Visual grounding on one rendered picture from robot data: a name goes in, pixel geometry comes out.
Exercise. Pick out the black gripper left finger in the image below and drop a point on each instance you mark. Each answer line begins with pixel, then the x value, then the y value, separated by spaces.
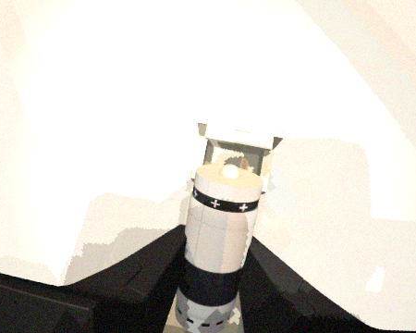
pixel 132 296

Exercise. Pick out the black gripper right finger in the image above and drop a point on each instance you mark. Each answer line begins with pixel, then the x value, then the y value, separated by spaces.
pixel 276 299

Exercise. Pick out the white and black battery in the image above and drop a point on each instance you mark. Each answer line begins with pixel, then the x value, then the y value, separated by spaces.
pixel 222 217

